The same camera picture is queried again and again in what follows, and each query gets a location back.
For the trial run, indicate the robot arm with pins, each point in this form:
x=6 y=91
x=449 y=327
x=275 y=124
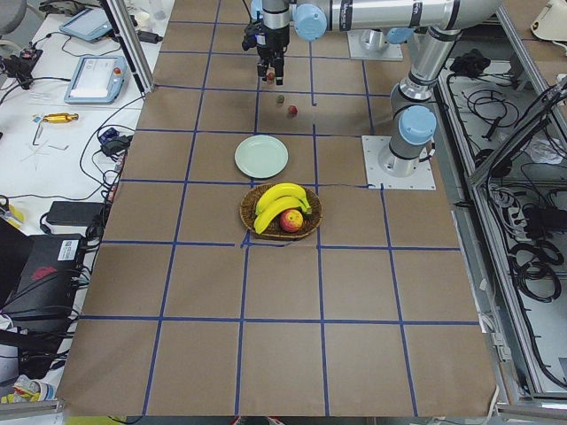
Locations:
x=444 y=21
x=414 y=124

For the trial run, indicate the teach pendant far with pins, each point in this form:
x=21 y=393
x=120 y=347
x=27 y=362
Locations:
x=88 y=25

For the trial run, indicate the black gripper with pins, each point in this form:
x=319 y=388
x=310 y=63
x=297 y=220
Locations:
x=274 y=42

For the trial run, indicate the black computer box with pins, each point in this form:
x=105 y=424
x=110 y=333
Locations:
x=47 y=285

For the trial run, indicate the woven wicker basket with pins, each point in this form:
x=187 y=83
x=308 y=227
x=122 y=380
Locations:
x=274 y=231

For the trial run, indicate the black power brick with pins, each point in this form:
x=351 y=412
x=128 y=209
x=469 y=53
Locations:
x=69 y=213

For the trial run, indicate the teach pendant near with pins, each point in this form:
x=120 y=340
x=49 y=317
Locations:
x=96 y=80

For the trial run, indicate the teach pendant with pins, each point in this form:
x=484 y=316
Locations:
x=88 y=25
x=96 y=80

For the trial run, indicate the light green plate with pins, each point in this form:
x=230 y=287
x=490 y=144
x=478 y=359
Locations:
x=261 y=156

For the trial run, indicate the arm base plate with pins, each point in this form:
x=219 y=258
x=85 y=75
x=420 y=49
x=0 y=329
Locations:
x=421 y=172
x=368 y=44

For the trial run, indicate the gold metal cylinder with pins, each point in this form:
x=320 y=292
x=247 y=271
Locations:
x=60 y=118

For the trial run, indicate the aluminium frame post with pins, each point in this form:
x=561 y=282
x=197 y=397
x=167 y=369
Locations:
x=123 y=28

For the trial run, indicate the red yellow apple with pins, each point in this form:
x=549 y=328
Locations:
x=291 y=220

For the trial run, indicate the yellow banana bunch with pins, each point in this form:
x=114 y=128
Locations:
x=277 y=199

